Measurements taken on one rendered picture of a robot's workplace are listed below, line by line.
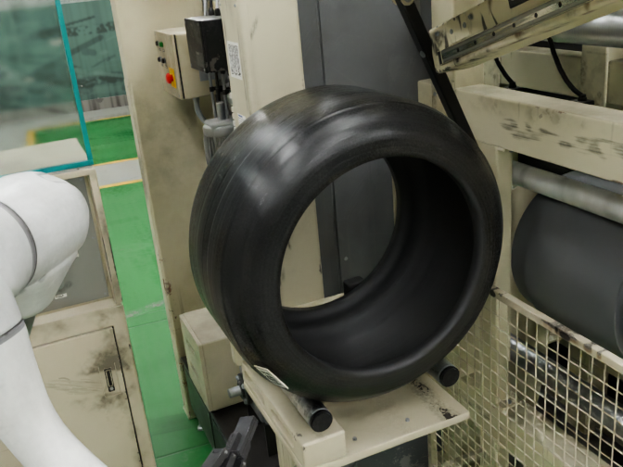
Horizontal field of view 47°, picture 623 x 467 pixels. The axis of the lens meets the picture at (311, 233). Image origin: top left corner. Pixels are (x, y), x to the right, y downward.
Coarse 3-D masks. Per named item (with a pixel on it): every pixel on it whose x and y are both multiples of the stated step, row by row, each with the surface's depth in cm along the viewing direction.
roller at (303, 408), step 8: (288, 392) 141; (296, 400) 137; (304, 400) 136; (312, 400) 135; (296, 408) 138; (304, 408) 134; (312, 408) 133; (320, 408) 132; (304, 416) 134; (312, 416) 131; (320, 416) 131; (328, 416) 132; (312, 424) 131; (320, 424) 132; (328, 424) 133
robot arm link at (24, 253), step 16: (0, 208) 83; (0, 224) 82; (16, 224) 84; (0, 240) 81; (16, 240) 83; (32, 240) 85; (0, 256) 80; (16, 256) 82; (32, 256) 85; (0, 272) 80; (16, 272) 82; (32, 272) 87; (0, 288) 79; (16, 288) 82; (0, 304) 78; (16, 304) 82; (0, 320) 78; (16, 320) 80; (0, 336) 78
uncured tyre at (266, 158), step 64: (256, 128) 125; (320, 128) 116; (384, 128) 117; (448, 128) 125; (256, 192) 114; (320, 192) 115; (448, 192) 151; (192, 256) 132; (256, 256) 115; (384, 256) 161; (448, 256) 154; (256, 320) 118; (320, 320) 156; (384, 320) 158; (448, 320) 137; (320, 384) 127; (384, 384) 133
